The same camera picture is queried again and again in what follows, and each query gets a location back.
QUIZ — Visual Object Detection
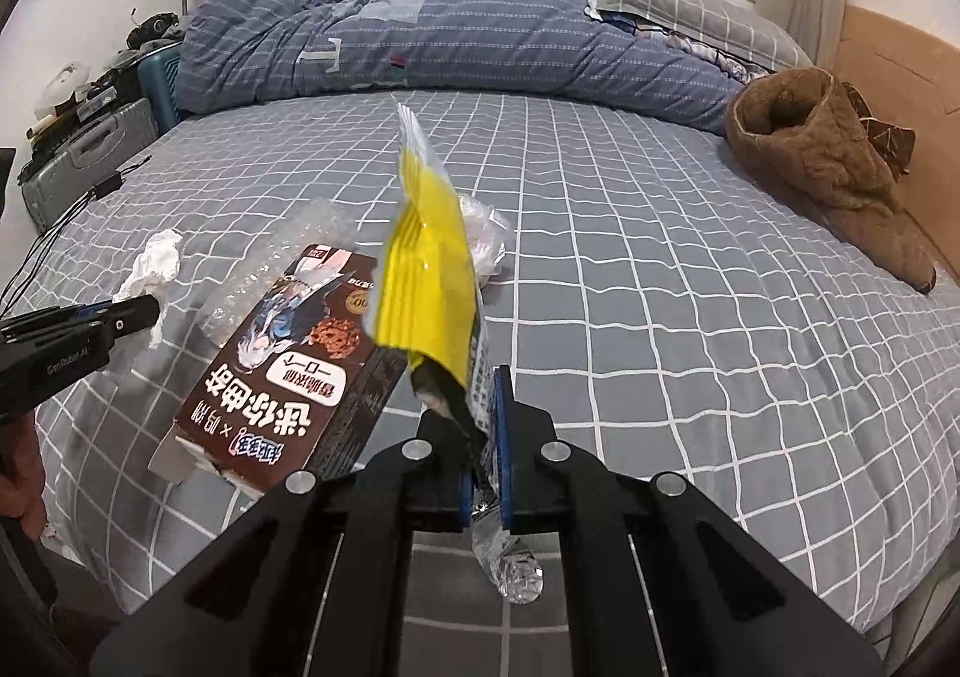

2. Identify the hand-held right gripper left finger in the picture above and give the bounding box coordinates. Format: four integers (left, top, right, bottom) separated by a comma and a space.
90, 414, 473, 677

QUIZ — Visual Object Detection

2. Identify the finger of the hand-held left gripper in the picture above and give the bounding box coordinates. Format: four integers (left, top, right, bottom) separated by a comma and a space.
75, 293, 162, 340
0, 302, 113, 344

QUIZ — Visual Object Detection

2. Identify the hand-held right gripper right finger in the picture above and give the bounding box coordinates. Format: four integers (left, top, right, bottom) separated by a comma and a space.
491, 366, 886, 677

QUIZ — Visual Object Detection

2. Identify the white tissue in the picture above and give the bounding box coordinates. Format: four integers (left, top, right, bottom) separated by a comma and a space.
112, 229, 185, 348

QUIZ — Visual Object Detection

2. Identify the brown snack box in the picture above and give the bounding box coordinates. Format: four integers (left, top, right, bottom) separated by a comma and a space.
148, 243, 410, 502

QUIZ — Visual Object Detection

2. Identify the clear bubble wrap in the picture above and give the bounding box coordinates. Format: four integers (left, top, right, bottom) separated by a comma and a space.
201, 197, 361, 348

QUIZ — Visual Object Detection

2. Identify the yellow foil wrapper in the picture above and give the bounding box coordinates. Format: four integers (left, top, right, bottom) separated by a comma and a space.
364, 95, 545, 607

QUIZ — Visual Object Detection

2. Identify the clear plastic wrap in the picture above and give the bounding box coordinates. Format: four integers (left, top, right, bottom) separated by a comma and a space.
454, 193, 515, 288

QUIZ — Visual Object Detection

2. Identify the person's left hand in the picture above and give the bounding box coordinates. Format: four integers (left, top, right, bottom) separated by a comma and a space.
0, 418, 47, 535

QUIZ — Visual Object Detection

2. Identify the grey suitcase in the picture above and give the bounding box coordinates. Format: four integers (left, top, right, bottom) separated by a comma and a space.
19, 98, 158, 232

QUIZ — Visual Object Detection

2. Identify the teal suitcase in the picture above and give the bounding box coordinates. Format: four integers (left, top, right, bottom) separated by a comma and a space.
137, 43, 185, 130

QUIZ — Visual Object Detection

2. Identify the white round appliance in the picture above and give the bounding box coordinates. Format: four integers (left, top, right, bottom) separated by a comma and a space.
34, 60, 92, 119

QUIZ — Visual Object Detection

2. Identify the black bag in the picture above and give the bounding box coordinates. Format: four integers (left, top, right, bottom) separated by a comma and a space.
126, 11, 177, 48

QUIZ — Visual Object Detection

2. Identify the blue striped quilt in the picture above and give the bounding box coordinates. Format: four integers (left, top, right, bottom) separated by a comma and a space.
176, 0, 770, 134

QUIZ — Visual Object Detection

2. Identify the brown padded jacket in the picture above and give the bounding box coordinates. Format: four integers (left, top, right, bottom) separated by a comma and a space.
724, 68, 938, 293

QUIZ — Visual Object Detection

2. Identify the grey checked pillow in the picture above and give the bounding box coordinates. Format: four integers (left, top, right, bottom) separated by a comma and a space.
589, 0, 815, 70

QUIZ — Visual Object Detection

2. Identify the dark brown patterned garment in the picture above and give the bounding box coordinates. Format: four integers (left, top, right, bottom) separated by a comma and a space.
844, 80, 917, 179

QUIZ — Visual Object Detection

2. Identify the wooden headboard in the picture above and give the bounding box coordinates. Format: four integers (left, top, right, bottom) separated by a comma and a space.
832, 5, 960, 258

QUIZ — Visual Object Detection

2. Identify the black charger cable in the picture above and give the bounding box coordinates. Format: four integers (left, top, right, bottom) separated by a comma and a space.
0, 155, 151, 318

